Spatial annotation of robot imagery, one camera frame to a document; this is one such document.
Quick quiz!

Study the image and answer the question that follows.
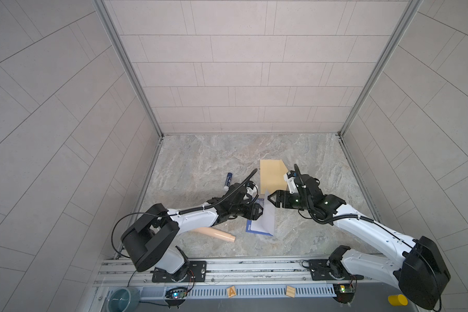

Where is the yellow paper envelope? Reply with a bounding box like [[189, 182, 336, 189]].
[[260, 159, 288, 195]]

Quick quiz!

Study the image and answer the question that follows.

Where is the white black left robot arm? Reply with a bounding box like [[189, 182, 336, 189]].
[[121, 181, 263, 274]]

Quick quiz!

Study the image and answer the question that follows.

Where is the aluminium corner post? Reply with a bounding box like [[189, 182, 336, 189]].
[[92, 0, 164, 140], [338, 0, 423, 138]]

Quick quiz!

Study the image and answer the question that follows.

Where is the aluminium corner post right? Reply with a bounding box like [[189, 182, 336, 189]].
[[338, 0, 423, 138]]

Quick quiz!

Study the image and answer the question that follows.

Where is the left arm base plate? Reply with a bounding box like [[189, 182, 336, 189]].
[[151, 261, 207, 283]]

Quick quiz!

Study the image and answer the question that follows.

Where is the white letter blue border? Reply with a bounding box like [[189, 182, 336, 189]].
[[246, 191, 275, 236]]

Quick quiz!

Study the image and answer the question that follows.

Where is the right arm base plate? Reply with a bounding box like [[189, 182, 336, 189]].
[[304, 259, 351, 281]]

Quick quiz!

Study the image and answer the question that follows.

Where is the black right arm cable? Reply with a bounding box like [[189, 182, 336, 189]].
[[293, 163, 443, 312]]

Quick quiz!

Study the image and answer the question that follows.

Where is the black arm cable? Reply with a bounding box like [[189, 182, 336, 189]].
[[110, 168, 259, 287], [293, 163, 443, 312]]

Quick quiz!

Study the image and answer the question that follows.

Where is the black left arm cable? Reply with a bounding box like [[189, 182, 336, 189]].
[[110, 168, 259, 287]]

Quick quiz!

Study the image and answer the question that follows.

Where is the plain wooden block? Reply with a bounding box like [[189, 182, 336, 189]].
[[285, 285, 296, 298]]

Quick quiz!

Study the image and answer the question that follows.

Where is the right green circuit board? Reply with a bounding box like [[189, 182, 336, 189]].
[[333, 283, 355, 304]]

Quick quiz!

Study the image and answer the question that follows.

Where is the wooden letter block A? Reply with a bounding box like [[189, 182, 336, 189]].
[[227, 286, 237, 298]]

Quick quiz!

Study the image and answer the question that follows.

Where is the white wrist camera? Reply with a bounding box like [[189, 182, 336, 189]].
[[284, 170, 298, 194], [244, 183, 258, 201]]

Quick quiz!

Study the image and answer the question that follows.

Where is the aluminium corner post left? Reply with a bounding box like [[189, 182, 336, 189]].
[[92, 0, 164, 140]]

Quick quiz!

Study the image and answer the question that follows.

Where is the left green circuit board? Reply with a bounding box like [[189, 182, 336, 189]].
[[164, 287, 188, 307]]

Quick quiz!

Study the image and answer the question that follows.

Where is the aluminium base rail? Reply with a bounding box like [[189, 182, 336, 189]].
[[94, 256, 385, 300]]

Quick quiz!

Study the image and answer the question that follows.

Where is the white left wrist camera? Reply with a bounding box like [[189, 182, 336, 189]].
[[244, 183, 258, 201]]

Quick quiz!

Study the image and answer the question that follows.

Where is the beige wooden cylinder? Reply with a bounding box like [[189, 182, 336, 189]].
[[193, 227, 236, 243]]

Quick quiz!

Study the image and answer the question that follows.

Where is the teal round bowl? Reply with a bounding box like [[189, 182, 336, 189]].
[[106, 287, 140, 312]]

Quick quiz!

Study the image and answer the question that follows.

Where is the yellow cylinder object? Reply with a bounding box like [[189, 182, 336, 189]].
[[388, 295, 409, 307]]

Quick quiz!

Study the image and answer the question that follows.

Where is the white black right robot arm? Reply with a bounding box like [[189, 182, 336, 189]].
[[268, 171, 451, 311]]

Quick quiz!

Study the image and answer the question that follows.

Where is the green circuit board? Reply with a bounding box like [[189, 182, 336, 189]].
[[164, 287, 188, 307], [333, 283, 355, 304]]

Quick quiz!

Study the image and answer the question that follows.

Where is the blue glue stick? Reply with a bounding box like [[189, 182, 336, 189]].
[[223, 172, 233, 191]]

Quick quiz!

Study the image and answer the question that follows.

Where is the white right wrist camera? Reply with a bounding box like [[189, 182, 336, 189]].
[[284, 170, 298, 194]]

